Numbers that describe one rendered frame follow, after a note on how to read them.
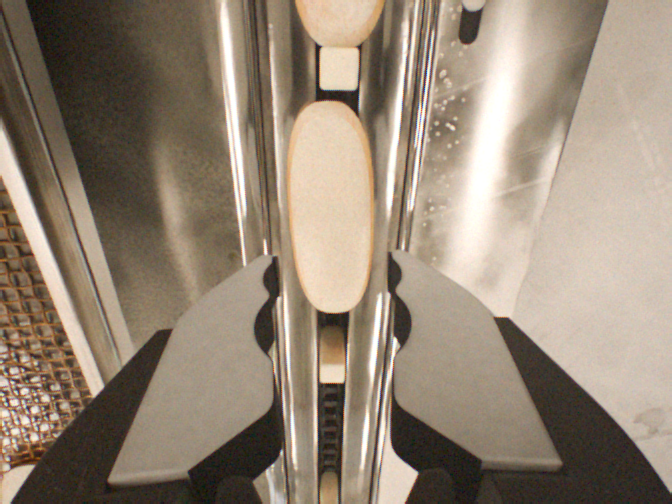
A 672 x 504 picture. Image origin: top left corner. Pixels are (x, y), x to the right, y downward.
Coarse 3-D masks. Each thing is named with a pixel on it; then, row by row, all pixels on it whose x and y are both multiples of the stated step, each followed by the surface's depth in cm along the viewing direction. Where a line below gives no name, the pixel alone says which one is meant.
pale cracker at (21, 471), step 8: (24, 464) 17; (32, 464) 17; (8, 472) 17; (16, 472) 17; (24, 472) 17; (8, 480) 17; (16, 480) 17; (8, 488) 17; (16, 488) 17; (8, 496) 17
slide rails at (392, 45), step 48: (288, 0) 13; (288, 48) 14; (384, 48) 14; (288, 96) 14; (384, 96) 14; (288, 144) 15; (384, 144) 15; (384, 192) 16; (288, 240) 17; (384, 240) 17; (288, 288) 19; (384, 288) 19; (288, 336) 20; (384, 336) 20; (288, 384) 22; (288, 432) 24; (288, 480) 26
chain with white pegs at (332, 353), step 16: (336, 48) 12; (352, 48) 12; (320, 64) 12; (336, 64) 12; (352, 64) 12; (320, 80) 12; (336, 80) 12; (352, 80) 12; (336, 96) 15; (352, 96) 15; (336, 320) 21; (336, 336) 20; (320, 352) 19; (336, 352) 19; (320, 368) 19; (336, 368) 18; (336, 384) 24; (320, 400) 24; (336, 400) 24; (320, 416) 24; (336, 416) 25; (320, 432) 25; (336, 432) 25; (320, 448) 26; (336, 448) 26; (320, 464) 27; (336, 464) 27; (320, 480) 28; (336, 480) 27; (320, 496) 26; (336, 496) 26
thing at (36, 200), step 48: (0, 48) 10; (0, 96) 10; (0, 144) 11; (0, 192) 12; (48, 192) 12; (48, 240) 12; (0, 288) 13; (48, 288) 13; (0, 336) 14; (48, 336) 15; (96, 336) 14; (96, 384) 16; (0, 432) 16; (0, 480) 18
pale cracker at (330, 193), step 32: (320, 128) 14; (352, 128) 14; (288, 160) 15; (320, 160) 15; (352, 160) 15; (288, 192) 16; (320, 192) 15; (352, 192) 15; (320, 224) 16; (352, 224) 16; (320, 256) 16; (352, 256) 16; (320, 288) 17; (352, 288) 17
